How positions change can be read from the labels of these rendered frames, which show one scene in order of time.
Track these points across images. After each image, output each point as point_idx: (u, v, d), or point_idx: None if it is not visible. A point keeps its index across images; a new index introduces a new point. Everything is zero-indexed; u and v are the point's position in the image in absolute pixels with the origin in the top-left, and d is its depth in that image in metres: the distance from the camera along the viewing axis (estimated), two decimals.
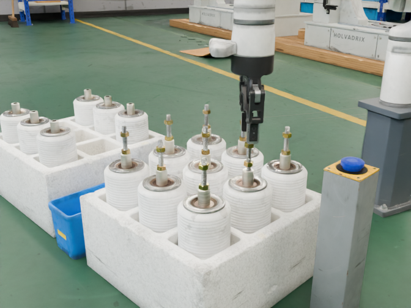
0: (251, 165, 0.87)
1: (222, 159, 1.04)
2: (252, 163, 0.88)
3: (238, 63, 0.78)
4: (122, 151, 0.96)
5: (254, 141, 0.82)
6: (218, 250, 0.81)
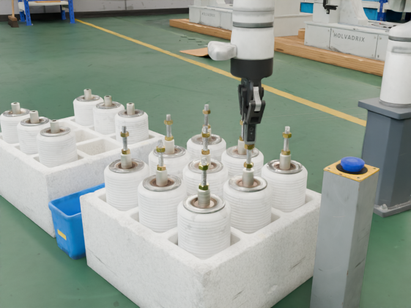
0: (250, 167, 0.88)
1: (222, 159, 1.04)
2: (252, 165, 0.88)
3: (239, 66, 0.78)
4: (122, 151, 0.96)
5: (252, 141, 0.85)
6: (218, 250, 0.81)
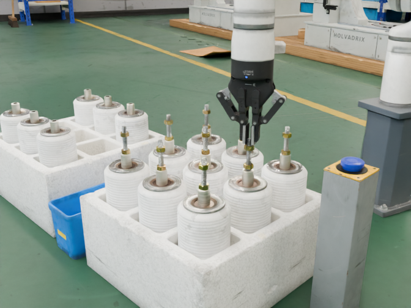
0: (244, 165, 0.89)
1: (222, 159, 1.04)
2: (243, 165, 0.88)
3: None
4: (122, 151, 0.96)
5: (241, 139, 0.87)
6: (218, 250, 0.81)
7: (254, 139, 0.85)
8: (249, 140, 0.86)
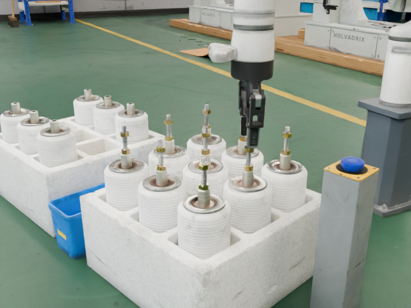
0: (244, 166, 0.89)
1: (222, 159, 1.04)
2: (243, 165, 0.89)
3: (238, 68, 0.79)
4: (122, 151, 0.96)
5: (254, 145, 0.82)
6: (218, 250, 0.81)
7: None
8: None
